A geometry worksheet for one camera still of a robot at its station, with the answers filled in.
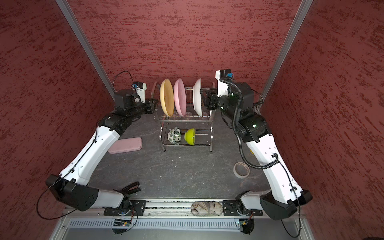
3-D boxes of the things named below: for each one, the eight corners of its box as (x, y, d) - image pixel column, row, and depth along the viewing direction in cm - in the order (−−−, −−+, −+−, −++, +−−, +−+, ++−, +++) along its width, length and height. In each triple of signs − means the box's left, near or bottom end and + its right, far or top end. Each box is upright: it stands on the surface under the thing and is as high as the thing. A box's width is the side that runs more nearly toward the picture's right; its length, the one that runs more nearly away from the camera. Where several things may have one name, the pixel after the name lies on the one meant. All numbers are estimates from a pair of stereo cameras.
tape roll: (234, 178, 86) (235, 177, 85) (231, 163, 92) (232, 161, 91) (250, 178, 86) (251, 177, 85) (246, 163, 93) (247, 161, 91)
